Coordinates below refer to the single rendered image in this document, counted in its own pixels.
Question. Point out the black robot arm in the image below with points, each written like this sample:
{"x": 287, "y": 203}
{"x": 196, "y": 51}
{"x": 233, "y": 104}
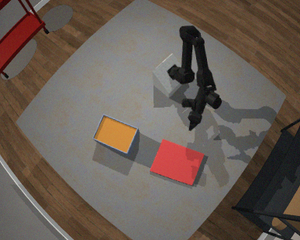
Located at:
{"x": 186, "y": 75}

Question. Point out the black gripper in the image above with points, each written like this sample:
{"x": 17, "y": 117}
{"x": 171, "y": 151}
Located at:
{"x": 194, "y": 116}

